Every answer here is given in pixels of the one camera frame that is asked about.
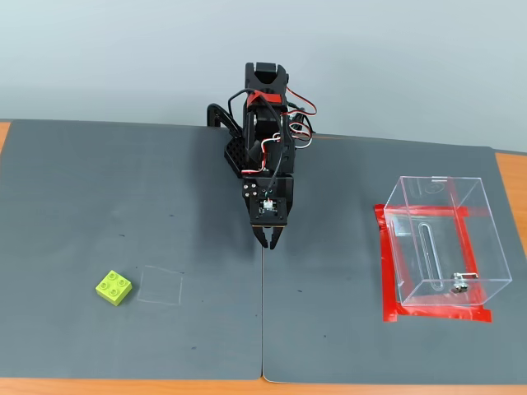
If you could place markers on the gray table mat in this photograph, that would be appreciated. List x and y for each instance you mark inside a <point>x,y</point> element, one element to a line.
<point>329,247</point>
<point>123,205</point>

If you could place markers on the red tape frame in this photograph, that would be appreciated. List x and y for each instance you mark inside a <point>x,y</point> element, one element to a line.
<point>387,267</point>

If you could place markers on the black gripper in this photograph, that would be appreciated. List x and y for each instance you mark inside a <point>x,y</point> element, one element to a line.
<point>249,192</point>

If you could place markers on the red tape band on arm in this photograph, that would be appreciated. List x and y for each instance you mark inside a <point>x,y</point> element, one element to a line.
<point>269,98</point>

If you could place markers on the green lego block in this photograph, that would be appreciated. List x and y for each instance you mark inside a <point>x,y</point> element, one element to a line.
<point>114,288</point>

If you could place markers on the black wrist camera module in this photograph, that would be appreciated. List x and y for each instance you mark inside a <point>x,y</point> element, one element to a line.
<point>276,215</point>

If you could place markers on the transparent acrylic box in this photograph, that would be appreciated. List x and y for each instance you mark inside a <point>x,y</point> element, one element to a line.
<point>449,247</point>

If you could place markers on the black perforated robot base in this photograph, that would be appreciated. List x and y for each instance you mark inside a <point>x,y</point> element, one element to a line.
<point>232,154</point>

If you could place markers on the small metal box latch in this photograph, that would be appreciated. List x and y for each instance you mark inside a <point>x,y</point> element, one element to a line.
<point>460,284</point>

